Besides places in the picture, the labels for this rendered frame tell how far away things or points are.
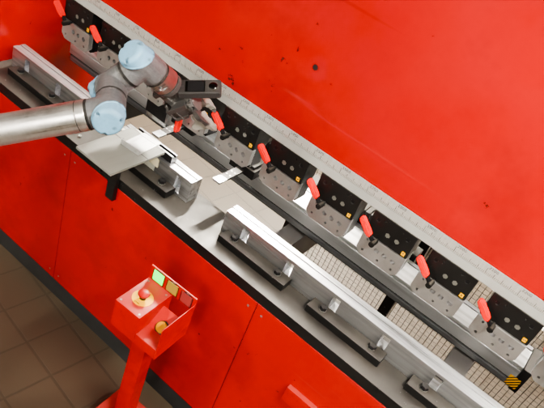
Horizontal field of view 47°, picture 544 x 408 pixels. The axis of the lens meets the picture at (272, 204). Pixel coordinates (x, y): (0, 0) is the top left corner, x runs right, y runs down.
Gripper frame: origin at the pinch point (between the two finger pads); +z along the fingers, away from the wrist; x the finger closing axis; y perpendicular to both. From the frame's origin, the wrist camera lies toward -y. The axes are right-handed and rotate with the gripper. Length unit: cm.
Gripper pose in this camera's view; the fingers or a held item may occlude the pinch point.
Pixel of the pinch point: (215, 118)
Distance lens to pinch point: 180.7
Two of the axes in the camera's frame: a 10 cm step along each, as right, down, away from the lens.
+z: 4.7, 3.8, 8.0
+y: -8.8, 2.7, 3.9
